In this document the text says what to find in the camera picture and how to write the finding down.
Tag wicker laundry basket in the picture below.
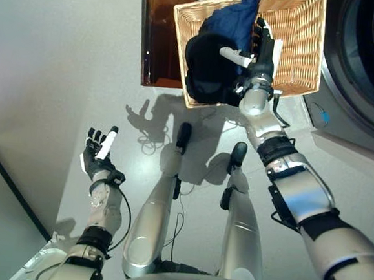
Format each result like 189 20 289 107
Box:
165 0 328 119

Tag right silver robot leg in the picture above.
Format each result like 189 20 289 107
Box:
213 140 274 280

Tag dark grey washing machine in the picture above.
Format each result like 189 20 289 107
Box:
298 0 374 149

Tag left silver robot leg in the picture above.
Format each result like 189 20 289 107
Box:
120 118 194 280

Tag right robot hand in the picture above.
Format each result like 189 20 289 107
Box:
218 14 285 80

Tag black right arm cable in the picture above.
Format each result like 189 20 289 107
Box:
270 92 295 129

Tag thin black tether cable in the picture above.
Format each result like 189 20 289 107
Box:
160 182 189 264

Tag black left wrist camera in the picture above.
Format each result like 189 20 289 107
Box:
109 169 127 187

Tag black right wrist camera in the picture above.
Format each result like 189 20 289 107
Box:
231 75 250 96

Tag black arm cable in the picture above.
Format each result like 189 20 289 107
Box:
270 92 295 129
105 185 135 253

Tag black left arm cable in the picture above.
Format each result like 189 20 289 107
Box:
105 185 135 253

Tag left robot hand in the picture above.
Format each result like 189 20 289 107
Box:
78 124 121 184

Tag silver robot leg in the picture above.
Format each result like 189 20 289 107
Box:
213 140 274 280
120 118 194 280

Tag blue garment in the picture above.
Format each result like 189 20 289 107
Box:
197 0 262 77

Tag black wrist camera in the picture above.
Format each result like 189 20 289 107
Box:
109 169 127 187
231 75 250 96

